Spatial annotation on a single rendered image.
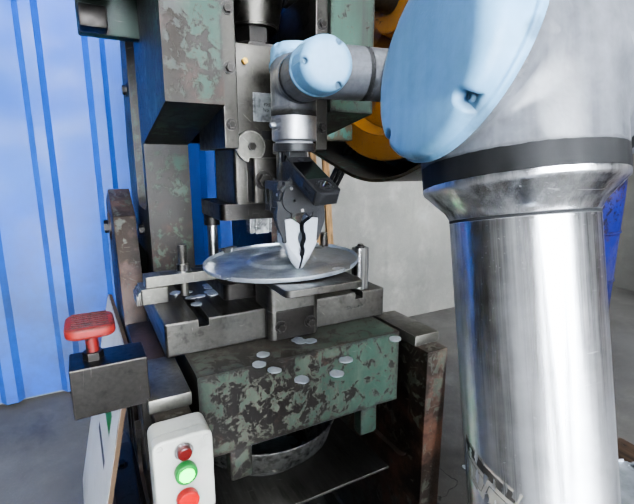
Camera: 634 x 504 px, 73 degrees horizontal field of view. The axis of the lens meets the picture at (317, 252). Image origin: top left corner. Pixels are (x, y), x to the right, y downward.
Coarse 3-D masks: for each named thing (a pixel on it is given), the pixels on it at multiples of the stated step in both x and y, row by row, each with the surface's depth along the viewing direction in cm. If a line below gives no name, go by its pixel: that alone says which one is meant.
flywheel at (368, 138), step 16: (400, 0) 94; (384, 16) 99; (400, 16) 94; (384, 32) 100; (352, 128) 115; (368, 128) 111; (352, 144) 116; (368, 144) 109; (384, 144) 104; (384, 160) 104; (400, 160) 102
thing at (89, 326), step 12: (96, 312) 60; (108, 312) 61; (72, 324) 56; (84, 324) 56; (96, 324) 56; (108, 324) 56; (72, 336) 54; (84, 336) 55; (96, 336) 55; (96, 348) 58
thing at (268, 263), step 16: (224, 256) 86; (240, 256) 86; (256, 256) 83; (272, 256) 82; (320, 256) 84; (336, 256) 83; (352, 256) 83; (208, 272) 73; (224, 272) 74; (240, 272) 74; (256, 272) 74; (272, 272) 73; (288, 272) 73; (304, 272) 73; (320, 272) 72; (336, 272) 71
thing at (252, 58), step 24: (240, 48) 75; (264, 48) 77; (240, 72) 76; (264, 72) 78; (240, 96) 76; (264, 96) 78; (240, 120) 77; (264, 120) 79; (240, 144) 77; (264, 144) 79; (216, 168) 88; (240, 168) 79; (264, 168) 78; (240, 192) 80; (264, 192) 79
